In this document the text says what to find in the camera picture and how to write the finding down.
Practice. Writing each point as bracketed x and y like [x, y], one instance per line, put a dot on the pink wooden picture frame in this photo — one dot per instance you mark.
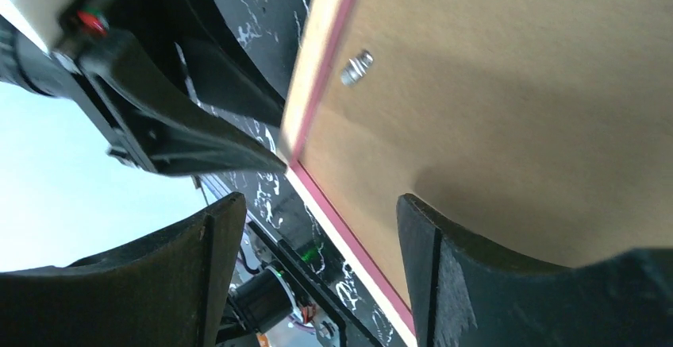
[318, 44]

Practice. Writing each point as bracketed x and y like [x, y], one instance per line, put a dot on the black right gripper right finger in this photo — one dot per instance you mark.
[467, 290]

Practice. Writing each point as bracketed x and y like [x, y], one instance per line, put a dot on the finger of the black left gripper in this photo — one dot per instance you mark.
[158, 128]
[221, 71]

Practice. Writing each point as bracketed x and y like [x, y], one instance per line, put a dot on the black marble pattern board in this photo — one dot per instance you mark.
[270, 32]

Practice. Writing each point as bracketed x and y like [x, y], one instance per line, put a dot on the silver metal turn clip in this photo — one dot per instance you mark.
[356, 68]

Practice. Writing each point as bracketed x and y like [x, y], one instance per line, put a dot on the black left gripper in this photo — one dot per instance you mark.
[57, 74]

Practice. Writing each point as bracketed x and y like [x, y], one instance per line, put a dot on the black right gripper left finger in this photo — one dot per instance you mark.
[168, 288]

